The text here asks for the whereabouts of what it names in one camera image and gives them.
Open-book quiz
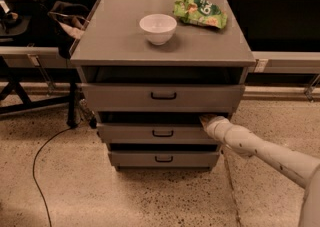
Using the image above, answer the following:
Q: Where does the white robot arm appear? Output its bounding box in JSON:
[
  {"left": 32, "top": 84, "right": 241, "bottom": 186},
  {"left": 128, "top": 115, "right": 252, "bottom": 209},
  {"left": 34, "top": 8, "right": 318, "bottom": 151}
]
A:
[{"left": 200, "top": 114, "right": 320, "bottom": 227}]

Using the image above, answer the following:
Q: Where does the grey top drawer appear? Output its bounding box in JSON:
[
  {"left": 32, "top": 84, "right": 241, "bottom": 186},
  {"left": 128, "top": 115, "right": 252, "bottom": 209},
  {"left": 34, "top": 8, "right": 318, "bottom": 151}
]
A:
[{"left": 82, "top": 83, "right": 244, "bottom": 113}]

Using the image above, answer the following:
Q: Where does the grey drawer cabinet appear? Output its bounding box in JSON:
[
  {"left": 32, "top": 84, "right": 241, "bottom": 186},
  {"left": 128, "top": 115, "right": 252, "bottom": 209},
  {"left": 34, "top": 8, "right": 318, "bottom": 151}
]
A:
[{"left": 69, "top": 0, "right": 257, "bottom": 172}]

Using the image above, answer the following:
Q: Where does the grey drawer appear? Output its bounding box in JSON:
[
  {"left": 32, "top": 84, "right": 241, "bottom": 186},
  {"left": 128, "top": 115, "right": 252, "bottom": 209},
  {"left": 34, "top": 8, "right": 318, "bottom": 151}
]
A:
[
  {"left": 108, "top": 151, "right": 219, "bottom": 168},
  {"left": 98, "top": 123, "right": 220, "bottom": 144},
  {"left": 82, "top": 83, "right": 244, "bottom": 113}
]

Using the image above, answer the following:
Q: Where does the green snack bag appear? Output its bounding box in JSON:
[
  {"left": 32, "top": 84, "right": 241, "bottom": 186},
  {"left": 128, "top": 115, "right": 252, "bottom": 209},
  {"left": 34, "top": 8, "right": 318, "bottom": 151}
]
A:
[{"left": 173, "top": 0, "right": 228, "bottom": 29}]

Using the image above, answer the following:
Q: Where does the white ceramic bowl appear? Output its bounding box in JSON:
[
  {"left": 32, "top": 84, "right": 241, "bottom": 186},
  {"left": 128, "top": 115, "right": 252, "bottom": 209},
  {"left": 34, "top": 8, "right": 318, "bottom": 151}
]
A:
[{"left": 139, "top": 14, "right": 177, "bottom": 45}]

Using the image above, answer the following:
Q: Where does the dark backpack on chair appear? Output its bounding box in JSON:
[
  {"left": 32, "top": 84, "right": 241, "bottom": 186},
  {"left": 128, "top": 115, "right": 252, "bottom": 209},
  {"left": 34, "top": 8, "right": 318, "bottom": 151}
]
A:
[{"left": 0, "top": 0, "right": 52, "bottom": 40}]

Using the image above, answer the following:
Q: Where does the black floor cable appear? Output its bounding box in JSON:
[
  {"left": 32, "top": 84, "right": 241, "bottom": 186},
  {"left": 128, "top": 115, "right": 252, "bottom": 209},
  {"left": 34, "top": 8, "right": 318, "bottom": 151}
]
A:
[{"left": 31, "top": 126, "right": 73, "bottom": 227}]

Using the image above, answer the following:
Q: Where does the black bag with straps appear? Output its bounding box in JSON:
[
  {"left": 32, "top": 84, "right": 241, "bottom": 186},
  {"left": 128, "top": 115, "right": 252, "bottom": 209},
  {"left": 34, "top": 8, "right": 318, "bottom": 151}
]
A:
[{"left": 48, "top": 1, "right": 90, "bottom": 59}]

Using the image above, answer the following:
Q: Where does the grey bottom drawer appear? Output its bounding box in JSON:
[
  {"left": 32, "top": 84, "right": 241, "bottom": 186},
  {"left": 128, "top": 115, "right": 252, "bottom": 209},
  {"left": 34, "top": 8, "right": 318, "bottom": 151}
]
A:
[{"left": 108, "top": 151, "right": 219, "bottom": 168}]

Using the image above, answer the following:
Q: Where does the black metal stand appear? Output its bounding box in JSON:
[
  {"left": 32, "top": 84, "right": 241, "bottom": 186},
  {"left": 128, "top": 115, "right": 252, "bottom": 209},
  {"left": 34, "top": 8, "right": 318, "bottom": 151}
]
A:
[{"left": 0, "top": 57, "right": 78, "bottom": 128}]

